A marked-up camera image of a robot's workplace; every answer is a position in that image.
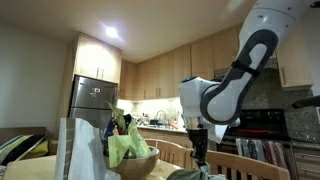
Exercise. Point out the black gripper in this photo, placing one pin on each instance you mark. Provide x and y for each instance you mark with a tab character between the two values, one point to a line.
198	141

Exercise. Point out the green patterned kitchen towel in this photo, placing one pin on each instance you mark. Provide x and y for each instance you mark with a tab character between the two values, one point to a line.
190	175

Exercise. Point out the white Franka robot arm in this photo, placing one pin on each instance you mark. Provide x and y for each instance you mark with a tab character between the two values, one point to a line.
223	100

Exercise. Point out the grey hanging dish towel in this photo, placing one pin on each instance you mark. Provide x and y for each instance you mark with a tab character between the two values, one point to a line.
250	148

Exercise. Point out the curved-back wooden chair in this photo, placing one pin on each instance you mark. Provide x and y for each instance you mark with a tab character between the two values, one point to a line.
166	151

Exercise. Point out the wooden chair back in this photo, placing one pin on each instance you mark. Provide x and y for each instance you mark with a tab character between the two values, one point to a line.
240	163

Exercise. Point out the wooden kitchen counter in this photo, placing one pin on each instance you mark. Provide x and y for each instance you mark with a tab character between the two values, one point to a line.
160	134

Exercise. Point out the curved metal kitchen faucet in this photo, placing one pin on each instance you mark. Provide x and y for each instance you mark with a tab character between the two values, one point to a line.
161	115

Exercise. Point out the round wooden bowl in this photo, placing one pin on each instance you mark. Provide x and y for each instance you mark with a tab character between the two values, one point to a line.
136	166

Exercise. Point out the black kitchen stove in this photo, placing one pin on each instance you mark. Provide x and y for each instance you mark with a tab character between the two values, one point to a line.
266	123

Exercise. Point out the light green snack bag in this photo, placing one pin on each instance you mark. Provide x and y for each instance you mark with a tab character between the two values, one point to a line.
118	146

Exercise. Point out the steel range hood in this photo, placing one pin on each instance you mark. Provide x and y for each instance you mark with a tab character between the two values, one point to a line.
221	71

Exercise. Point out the light wooden cabinet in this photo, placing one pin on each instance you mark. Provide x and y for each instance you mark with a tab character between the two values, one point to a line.
96	56
166	73

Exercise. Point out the dark blue snack bag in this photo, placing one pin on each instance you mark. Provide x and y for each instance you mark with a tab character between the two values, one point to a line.
110	131

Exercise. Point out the wooden drawer cabinet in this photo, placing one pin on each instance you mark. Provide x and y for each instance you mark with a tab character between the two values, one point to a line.
306	163

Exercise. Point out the white standing paper packet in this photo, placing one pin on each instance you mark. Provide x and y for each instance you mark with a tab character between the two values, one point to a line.
83	150

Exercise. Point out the stainless steel fridge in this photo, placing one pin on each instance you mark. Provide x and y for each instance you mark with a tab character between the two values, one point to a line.
93	96

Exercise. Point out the round ceiling light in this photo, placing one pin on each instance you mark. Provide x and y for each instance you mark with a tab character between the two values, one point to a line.
112	32

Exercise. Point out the yellow pillow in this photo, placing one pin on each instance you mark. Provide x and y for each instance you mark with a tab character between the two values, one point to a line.
39	151

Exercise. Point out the striped green black pillow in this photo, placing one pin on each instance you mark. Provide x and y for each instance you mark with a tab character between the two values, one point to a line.
20	146

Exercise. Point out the brown wooden sofa bench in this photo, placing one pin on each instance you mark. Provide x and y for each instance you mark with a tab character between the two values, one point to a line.
20	130

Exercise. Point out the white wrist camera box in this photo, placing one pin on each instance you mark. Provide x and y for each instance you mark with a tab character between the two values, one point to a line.
217	133

